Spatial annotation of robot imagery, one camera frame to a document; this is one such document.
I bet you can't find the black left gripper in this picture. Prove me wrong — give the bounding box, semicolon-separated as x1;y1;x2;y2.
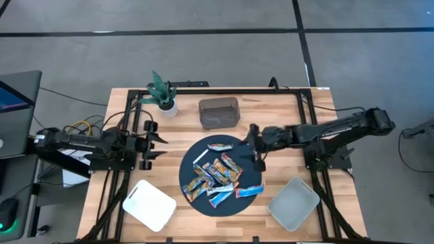
134;119;169;171

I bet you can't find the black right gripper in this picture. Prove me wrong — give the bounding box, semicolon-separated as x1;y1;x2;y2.
239;123;296;173

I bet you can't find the green red granola bar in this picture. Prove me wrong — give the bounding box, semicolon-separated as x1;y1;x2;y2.
220;152;244;176

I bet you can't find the silver green granola bar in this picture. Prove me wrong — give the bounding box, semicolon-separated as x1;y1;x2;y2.
207;142;235;152

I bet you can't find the blue chocolate chip granola bar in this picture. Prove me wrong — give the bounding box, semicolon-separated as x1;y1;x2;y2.
235;184;265;199
208;190;235;209

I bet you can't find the white slim stick packet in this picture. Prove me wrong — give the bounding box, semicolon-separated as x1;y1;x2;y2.
192;148;210;165

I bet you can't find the pale silver granola bar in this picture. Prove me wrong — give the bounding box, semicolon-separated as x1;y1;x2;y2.
205;182;240;197

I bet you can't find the orange green granola bar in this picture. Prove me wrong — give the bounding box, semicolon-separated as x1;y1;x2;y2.
180;176;205;196

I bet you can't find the blue orange oat granola bar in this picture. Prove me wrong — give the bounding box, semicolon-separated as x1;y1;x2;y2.
186;182;212;203

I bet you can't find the round dark blue woven mat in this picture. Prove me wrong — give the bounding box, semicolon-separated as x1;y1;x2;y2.
178;134;264;218

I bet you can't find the white plant pot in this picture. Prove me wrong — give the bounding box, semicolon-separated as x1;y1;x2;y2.
158;100;178;119

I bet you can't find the clear grey plastic bin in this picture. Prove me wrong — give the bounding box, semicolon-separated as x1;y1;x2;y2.
198;96;241;131

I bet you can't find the green snake plant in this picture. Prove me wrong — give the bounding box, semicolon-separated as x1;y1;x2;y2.
138;69;178;111

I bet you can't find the white square cutting board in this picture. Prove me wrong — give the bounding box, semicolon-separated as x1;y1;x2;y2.
121;179;178;233

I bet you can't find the black power strip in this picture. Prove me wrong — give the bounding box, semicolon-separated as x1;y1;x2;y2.
146;80;210;89

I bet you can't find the grey plastic tray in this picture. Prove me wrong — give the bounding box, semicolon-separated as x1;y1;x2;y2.
267;176;321;232

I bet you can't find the white paper sheet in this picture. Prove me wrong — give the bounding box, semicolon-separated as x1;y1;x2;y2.
62;148;93;188

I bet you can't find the grey laptop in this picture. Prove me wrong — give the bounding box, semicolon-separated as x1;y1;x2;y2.
0;69;43;160

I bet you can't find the grey desk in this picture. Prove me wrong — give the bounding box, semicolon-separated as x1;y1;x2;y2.
0;154;41;243

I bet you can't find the black caster wheel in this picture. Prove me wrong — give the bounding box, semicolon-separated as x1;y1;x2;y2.
35;224;52;237

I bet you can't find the black computer mouse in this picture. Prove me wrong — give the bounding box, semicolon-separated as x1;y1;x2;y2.
0;197;20;234

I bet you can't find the grey stand leg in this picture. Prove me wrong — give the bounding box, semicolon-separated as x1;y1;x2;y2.
402;117;434;140

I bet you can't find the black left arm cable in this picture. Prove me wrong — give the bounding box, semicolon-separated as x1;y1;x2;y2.
101;108;156;131

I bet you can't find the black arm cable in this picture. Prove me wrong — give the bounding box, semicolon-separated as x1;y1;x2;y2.
101;108;156;131
300;98;366;113

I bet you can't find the black aluminium table frame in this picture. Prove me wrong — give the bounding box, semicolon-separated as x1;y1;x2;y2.
79;87;369;244

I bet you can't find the yellow cable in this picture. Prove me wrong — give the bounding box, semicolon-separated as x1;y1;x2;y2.
69;119;93;137

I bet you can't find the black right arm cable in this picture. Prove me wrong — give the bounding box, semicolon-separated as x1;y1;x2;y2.
300;98;366;113

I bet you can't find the black floor cable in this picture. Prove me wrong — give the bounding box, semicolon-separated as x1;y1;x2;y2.
397;128;434;174
38;87;109;107

